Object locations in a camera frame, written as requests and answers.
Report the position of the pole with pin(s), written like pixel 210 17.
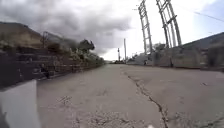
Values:
pixel 125 50
pixel 118 55

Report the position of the dark tree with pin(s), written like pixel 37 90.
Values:
pixel 86 45

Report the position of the grey cracked concrete road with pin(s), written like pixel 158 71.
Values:
pixel 106 96

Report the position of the double lattice pylon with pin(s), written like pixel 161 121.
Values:
pixel 168 23

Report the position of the robot's own part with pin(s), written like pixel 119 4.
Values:
pixel 150 126

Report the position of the hillside with bushes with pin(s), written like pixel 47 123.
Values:
pixel 20 35

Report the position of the grey concrete wall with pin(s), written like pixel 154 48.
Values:
pixel 186 58

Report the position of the dark stone wall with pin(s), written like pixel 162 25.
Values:
pixel 26 68

